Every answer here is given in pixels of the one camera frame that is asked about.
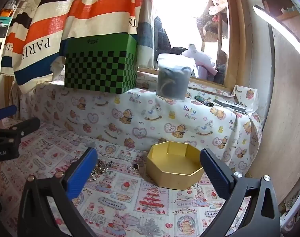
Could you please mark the purple plush toy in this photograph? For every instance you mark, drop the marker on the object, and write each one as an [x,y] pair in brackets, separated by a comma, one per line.
[201,60]

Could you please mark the pile of jewelry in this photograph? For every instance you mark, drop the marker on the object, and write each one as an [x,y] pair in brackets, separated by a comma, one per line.
[101,167]

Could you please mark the dark earrings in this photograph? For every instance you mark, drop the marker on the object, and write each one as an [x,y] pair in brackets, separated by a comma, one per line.
[136,165]

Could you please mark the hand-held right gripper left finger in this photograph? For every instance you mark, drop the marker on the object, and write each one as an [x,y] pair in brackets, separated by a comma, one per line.
[80,174]

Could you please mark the translucent plastic container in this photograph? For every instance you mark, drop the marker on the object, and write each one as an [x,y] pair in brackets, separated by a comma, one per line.
[173,81]

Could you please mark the plywood panel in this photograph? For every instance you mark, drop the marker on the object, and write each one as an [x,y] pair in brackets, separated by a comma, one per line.
[288,108]

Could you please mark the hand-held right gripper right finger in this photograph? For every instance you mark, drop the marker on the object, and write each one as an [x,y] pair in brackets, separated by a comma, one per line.
[215,175]

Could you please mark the grey flat device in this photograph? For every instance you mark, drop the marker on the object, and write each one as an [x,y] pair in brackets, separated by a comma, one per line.
[229,105]

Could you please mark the gold octagonal box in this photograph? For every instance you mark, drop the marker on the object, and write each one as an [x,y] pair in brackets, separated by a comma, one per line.
[164,180]

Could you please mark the bear print cloth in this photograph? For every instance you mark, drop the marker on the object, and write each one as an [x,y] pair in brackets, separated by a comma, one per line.
[150,113]

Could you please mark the green checkered box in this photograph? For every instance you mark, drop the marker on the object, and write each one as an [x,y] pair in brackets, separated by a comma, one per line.
[100,69]

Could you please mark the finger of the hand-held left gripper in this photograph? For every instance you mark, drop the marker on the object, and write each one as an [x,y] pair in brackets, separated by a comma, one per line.
[25,126]
[7,111]

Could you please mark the striped curtain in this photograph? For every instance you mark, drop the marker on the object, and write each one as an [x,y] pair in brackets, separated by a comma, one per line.
[56,22]

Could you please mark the wooden window frame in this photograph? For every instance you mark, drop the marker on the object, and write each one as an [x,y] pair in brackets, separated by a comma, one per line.
[239,42]

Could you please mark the dark hanging garment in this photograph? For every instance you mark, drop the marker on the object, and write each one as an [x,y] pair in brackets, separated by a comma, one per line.
[162,35]

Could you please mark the black lighter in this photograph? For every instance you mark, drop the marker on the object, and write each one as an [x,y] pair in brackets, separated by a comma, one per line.
[203,101]

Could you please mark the pink printed blanket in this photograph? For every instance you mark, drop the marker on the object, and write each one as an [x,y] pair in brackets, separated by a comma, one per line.
[130,202]

